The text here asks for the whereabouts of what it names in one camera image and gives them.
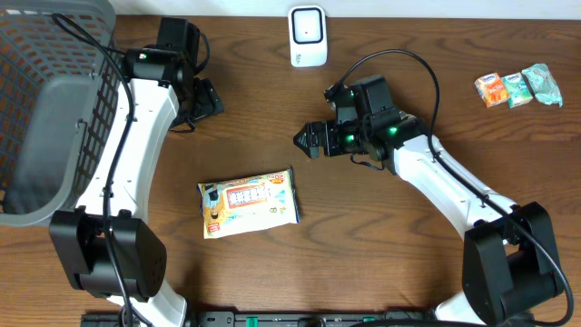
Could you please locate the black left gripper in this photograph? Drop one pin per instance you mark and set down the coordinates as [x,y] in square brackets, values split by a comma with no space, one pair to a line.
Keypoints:
[209,100]

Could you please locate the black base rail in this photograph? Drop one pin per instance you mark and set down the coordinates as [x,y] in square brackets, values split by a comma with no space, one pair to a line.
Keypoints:
[329,319]

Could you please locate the orange juice carton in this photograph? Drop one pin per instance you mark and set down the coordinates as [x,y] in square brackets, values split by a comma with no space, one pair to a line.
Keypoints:
[491,89]

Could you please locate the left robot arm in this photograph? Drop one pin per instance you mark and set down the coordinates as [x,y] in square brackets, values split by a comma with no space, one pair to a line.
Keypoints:
[105,244]

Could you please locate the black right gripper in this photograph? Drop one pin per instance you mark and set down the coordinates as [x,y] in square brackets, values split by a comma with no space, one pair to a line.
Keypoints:
[326,130]

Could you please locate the yellow chips bag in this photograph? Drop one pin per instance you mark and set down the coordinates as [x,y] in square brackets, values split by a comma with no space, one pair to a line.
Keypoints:
[249,204]

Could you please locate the green tissue pack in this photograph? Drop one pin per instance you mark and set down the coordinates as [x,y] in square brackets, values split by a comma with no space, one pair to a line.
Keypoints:
[517,89]

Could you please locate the light green snack packet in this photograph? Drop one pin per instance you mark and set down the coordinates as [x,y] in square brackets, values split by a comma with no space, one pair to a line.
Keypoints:
[544,85]

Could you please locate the grey plastic mesh basket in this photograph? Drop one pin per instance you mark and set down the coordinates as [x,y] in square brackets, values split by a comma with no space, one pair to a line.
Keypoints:
[58,100]

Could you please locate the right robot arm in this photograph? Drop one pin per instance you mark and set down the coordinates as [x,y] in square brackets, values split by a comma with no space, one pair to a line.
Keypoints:
[510,259]

